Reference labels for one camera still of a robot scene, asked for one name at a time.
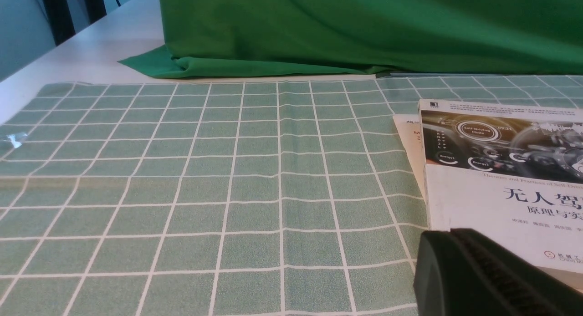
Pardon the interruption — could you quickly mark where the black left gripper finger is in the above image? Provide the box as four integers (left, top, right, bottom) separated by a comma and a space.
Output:
414, 229, 583, 316

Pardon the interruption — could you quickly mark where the top white self-driving book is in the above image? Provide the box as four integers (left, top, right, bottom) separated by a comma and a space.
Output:
418, 99, 583, 274

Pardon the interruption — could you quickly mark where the green checkered tablecloth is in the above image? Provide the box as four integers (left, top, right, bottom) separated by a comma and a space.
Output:
0, 76, 582, 316

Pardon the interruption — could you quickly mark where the green backdrop cloth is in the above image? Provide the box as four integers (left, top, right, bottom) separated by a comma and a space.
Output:
121, 0, 583, 79

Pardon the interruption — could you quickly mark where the clear tape piece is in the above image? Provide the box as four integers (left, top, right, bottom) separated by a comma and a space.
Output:
0, 132, 28, 149

